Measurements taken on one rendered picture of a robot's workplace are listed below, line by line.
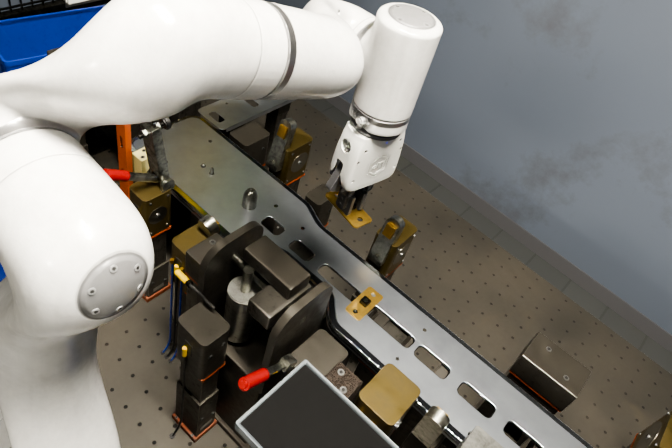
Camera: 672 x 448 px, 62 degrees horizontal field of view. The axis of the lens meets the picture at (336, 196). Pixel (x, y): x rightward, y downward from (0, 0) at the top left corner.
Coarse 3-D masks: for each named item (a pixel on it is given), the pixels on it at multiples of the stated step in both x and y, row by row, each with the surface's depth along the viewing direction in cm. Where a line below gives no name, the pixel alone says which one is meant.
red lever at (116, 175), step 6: (108, 174) 103; (114, 174) 104; (120, 174) 106; (126, 174) 107; (132, 174) 109; (138, 174) 110; (144, 174) 112; (150, 174) 114; (114, 180) 105; (120, 180) 106; (126, 180) 107; (132, 180) 109; (138, 180) 110; (144, 180) 112; (150, 180) 113; (156, 180) 115
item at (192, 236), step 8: (184, 232) 107; (192, 232) 108; (200, 232) 108; (176, 240) 106; (184, 240) 106; (192, 240) 106; (200, 240) 107; (176, 248) 105; (184, 248) 105; (176, 256) 106; (184, 256) 104; (176, 264) 107; (184, 264) 106; (184, 272) 107; (176, 280) 110; (176, 288) 112; (184, 288) 111; (176, 296) 114; (184, 296) 115; (176, 304) 116; (184, 304) 117; (176, 312) 121; (184, 312) 118; (176, 320) 123; (176, 328) 124; (176, 336) 127; (168, 344) 128; (176, 344) 129; (160, 352) 128; (176, 352) 127; (168, 360) 127
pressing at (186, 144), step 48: (192, 144) 135; (192, 192) 124; (240, 192) 128; (288, 192) 131; (288, 240) 121; (336, 240) 124; (384, 288) 117; (336, 336) 108; (384, 336) 109; (432, 336) 111; (432, 384) 104; (480, 384) 106; (528, 432) 101
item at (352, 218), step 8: (328, 192) 93; (336, 192) 93; (336, 208) 91; (352, 208) 91; (344, 216) 90; (352, 216) 90; (360, 216) 90; (368, 216) 91; (352, 224) 89; (360, 224) 89
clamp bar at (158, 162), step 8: (160, 120) 107; (168, 120) 107; (144, 128) 105; (152, 128) 104; (160, 128) 105; (168, 128) 107; (144, 136) 105; (152, 136) 104; (160, 136) 106; (144, 144) 109; (152, 144) 106; (160, 144) 108; (152, 152) 109; (160, 152) 109; (152, 160) 111; (160, 160) 110; (152, 168) 114; (160, 168) 112; (160, 176) 113; (168, 176) 115; (160, 184) 115
